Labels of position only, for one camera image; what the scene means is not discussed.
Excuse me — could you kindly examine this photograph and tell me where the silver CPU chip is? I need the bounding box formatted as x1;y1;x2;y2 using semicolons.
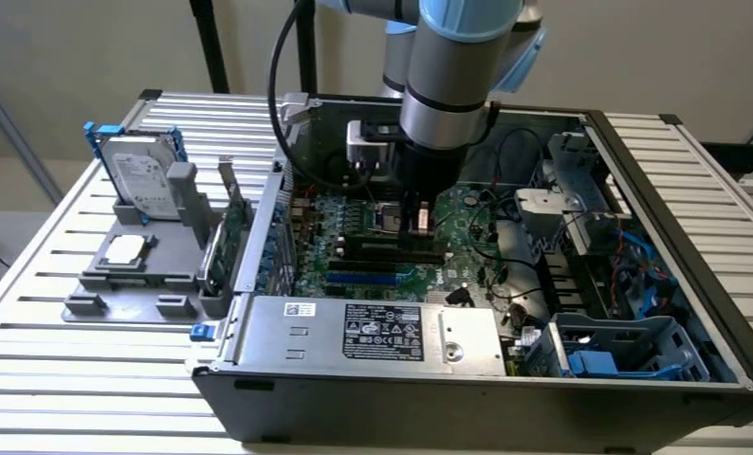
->
106;234;148;263

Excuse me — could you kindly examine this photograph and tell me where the silver hard disk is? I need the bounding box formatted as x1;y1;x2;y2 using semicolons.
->
100;136;184;222

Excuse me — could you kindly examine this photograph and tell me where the black frame post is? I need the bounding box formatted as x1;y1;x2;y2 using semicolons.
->
295;0;322;95
188;0;232;95

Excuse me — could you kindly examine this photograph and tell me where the silver power supply unit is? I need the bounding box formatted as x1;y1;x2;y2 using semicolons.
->
231;295;511;378

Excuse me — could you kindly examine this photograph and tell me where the grey metal drive cage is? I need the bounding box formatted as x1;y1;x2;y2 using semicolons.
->
514;131;636;260

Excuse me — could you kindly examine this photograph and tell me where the grey parts rack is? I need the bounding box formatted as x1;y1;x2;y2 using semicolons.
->
60;162;252;324

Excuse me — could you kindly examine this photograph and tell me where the green graphics card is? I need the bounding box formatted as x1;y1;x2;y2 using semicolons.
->
200;153;255;299

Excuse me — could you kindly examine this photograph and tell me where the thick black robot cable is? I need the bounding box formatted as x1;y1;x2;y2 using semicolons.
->
267;0;319;193

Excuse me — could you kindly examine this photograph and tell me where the black expansion slot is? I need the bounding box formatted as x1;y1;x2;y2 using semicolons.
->
329;257;449;272

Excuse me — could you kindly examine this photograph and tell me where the black open PC case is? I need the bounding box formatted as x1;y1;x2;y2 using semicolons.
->
188;92;753;446

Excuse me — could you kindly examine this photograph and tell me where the black looped wire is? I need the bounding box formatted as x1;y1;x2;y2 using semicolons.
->
493;127;546;184

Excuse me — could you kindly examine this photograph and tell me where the blue disk wire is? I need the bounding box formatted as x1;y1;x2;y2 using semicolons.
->
606;226;682;328

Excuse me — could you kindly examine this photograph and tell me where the blue disk bay latch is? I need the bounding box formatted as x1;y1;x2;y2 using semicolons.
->
568;350;620;379

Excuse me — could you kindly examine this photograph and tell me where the blue expansion slot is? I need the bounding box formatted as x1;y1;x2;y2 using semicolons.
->
325;270;399;288

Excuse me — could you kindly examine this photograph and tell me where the blue disk caddy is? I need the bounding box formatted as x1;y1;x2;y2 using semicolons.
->
83;121;191;225

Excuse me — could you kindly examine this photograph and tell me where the green motherboard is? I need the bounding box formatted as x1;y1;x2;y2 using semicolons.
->
255;179;518;305

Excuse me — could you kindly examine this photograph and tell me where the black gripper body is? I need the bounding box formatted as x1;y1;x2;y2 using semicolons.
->
398;140;470;204

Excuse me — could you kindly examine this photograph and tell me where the grey disk bay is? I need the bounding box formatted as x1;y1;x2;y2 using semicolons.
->
546;311;712;381

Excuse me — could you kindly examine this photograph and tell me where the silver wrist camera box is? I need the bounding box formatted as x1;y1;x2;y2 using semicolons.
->
346;119;398;166

